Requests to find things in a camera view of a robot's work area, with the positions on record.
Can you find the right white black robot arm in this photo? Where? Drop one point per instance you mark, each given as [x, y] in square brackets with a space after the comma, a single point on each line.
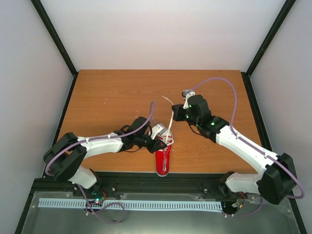
[275, 174]

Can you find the black frame post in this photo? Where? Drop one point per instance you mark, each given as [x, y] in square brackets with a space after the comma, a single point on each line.
[54, 36]
[280, 18]

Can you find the small circuit board with led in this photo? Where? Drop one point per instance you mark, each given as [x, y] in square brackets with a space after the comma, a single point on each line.
[100, 195]

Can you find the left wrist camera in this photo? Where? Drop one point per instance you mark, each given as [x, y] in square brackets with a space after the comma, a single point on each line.
[158, 129]

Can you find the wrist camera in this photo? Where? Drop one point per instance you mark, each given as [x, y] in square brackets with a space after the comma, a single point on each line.
[158, 129]
[186, 94]

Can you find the light blue slotted cable duct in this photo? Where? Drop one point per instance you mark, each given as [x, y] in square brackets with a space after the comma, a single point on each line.
[136, 205]

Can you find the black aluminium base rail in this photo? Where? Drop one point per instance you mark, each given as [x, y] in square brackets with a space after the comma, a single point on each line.
[118, 184]

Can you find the left black frame post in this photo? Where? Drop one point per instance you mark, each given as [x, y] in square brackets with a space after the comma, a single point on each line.
[54, 36]

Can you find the red canvas sneaker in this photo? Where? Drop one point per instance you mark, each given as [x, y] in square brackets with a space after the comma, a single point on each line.
[163, 156]

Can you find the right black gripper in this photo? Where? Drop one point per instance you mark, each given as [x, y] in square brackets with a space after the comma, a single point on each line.
[177, 110]

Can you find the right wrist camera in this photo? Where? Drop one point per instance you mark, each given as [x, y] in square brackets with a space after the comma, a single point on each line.
[186, 94]

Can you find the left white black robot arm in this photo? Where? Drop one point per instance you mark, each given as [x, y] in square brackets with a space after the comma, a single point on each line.
[64, 159]

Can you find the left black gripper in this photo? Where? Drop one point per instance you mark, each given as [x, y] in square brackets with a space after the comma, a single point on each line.
[154, 148]

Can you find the right black frame post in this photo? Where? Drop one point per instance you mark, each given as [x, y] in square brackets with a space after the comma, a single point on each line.
[280, 18]

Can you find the white shoelace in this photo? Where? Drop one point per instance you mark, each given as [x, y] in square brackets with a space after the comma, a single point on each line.
[168, 126]

